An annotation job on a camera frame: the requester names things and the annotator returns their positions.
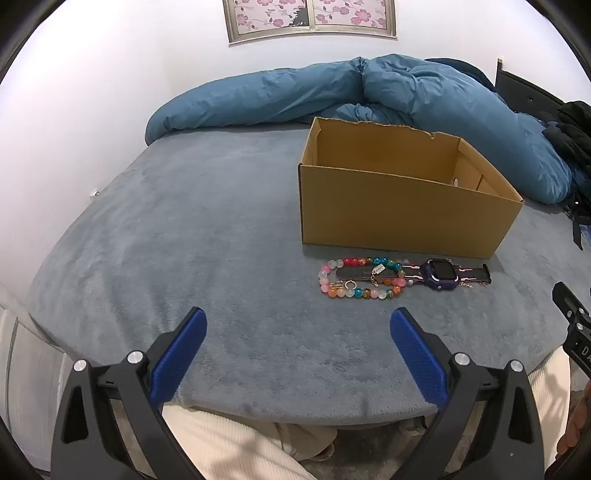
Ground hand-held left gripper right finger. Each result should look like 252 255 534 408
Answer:
389 306 546 480

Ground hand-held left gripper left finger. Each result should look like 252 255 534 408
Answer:
50 307 208 480

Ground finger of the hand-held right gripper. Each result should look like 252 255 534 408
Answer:
551 281 585 326

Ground purple smartwatch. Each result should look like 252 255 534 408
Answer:
335 258 492 292

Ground multicolour bead bracelet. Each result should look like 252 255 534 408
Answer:
318 257 414 301

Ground pink bead bracelet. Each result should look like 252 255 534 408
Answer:
318 264 370 298

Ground brown cardboard box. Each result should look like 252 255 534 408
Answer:
298 117 525 260

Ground person's right hand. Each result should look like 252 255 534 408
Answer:
555 382 591 463

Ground cream ribbed pants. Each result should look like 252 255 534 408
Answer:
161 346 574 480

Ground black clothing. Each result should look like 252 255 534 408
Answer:
542 100 591 250

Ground dark headboard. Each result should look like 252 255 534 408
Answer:
495 58 565 121

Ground blue duvet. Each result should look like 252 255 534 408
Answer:
144 54 578 205

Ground floral framed window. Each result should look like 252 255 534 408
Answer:
222 0 398 44

